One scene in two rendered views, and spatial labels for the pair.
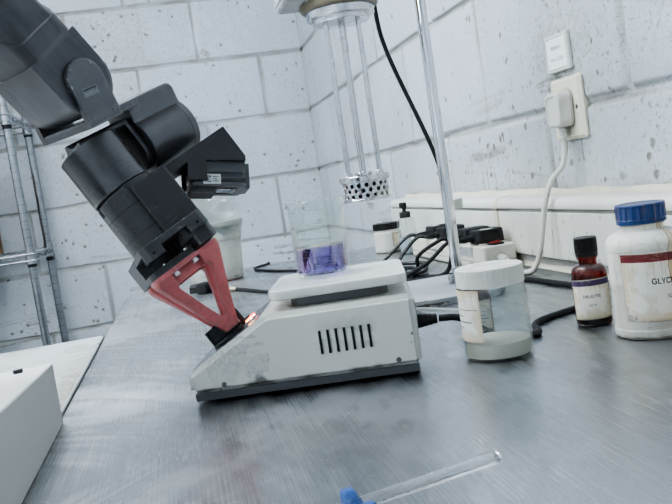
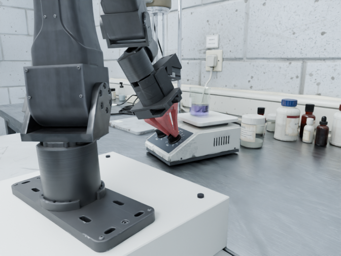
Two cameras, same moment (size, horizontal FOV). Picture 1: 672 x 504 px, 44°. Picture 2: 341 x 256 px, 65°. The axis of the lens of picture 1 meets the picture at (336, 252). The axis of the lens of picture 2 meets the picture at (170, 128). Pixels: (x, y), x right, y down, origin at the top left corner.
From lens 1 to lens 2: 48 cm
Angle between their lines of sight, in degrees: 32
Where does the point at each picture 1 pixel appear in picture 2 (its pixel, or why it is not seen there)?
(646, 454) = not seen: outside the picture
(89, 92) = (148, 28)
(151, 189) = (161, 76)
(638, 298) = (290, 128)
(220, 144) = (175, 60)
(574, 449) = not seen: outside the picture
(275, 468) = (267, 194)
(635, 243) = (293, 112)
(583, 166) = (215, 80)
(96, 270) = not seen: outside the picture
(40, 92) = (131, 24)
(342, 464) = (289, 190)
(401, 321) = (237, 134)
